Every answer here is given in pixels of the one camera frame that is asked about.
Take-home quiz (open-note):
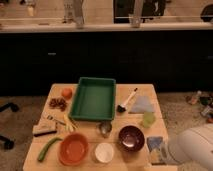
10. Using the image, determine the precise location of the small metal fork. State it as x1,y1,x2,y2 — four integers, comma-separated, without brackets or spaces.
47,115,66,125

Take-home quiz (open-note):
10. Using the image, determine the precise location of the green plastic cup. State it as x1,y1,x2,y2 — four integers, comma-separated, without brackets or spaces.
142,113,156,128

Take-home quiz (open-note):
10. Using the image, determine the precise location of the orange fruit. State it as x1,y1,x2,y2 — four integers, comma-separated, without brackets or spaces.
62,88,72,100

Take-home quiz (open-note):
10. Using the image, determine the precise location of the blue sponge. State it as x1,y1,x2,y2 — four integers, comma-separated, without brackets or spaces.
146,136,165,165

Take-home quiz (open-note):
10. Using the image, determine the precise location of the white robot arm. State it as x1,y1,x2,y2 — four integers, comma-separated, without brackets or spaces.
167,124,213,171

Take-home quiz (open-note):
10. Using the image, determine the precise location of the light blue cloth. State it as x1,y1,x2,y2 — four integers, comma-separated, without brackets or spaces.
130,96,155,114

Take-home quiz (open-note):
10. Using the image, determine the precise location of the yellow-green peeler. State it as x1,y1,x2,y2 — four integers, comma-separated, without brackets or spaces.
64,115,77,132

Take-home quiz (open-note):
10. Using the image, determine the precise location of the green cucumber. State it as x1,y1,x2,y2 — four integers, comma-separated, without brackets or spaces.
37,137,62,162

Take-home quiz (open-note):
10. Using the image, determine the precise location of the wooden table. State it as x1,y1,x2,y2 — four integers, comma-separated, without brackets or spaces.
22,83,179,171

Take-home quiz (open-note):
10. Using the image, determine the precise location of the green plastic tray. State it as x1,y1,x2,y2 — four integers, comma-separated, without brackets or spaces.
69,77,116,121

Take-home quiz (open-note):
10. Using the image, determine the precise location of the dark purple bowl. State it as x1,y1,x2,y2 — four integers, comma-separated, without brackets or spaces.
118,125,145,152

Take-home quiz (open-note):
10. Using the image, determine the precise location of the orange plastic bowl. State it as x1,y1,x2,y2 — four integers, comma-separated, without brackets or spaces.
58,133,89,166

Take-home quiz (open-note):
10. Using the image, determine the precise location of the metal measuring scoop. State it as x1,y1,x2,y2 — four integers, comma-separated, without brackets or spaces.
99,122,112,138

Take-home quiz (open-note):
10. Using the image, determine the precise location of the white black-edged scraper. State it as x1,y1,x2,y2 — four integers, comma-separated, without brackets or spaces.
33,123,57,137

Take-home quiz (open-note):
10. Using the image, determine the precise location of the black office chair base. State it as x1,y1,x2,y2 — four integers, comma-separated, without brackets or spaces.
0,101,20,150

